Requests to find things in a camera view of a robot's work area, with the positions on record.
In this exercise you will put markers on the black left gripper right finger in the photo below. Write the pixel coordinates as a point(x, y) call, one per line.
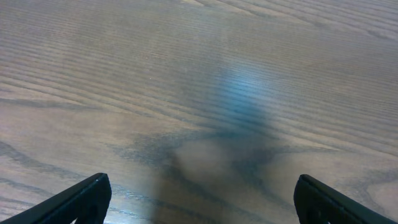
point(317, 203)

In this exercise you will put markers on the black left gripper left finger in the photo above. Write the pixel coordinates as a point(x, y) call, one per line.
point(84, 202)

